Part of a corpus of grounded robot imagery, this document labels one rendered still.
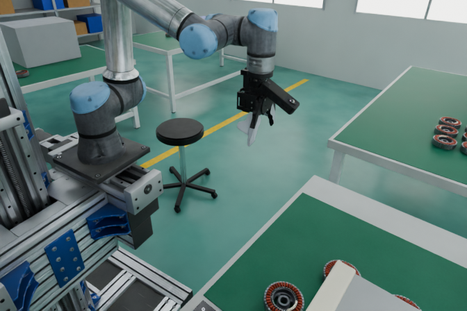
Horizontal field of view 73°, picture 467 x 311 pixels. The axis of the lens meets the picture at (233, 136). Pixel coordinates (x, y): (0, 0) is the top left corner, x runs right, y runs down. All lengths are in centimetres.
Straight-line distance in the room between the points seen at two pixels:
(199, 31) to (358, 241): 90
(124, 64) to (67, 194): 46
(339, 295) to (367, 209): 104
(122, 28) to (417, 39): 416
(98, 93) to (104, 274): 110
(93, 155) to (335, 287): 87
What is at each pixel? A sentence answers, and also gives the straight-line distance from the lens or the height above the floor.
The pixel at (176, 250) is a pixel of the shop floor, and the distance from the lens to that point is 215.
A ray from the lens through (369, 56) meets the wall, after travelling 498.
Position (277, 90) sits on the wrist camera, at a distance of 86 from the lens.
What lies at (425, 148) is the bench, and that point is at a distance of 195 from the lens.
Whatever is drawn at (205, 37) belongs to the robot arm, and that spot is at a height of 147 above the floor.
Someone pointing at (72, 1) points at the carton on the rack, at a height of 89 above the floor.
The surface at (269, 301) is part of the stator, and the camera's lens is 99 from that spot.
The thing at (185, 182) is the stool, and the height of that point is 8.
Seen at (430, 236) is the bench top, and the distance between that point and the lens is 139.
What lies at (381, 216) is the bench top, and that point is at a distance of 139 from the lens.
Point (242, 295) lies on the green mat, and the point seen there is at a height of 75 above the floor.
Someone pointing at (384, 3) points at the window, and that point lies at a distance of 484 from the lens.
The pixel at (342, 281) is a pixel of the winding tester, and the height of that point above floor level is 132.
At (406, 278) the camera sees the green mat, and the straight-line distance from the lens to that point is 121.
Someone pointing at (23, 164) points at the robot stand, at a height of 109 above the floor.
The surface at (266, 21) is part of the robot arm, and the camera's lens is 81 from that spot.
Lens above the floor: 161
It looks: 29 degrees down
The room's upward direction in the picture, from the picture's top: 1 degrees clockwise
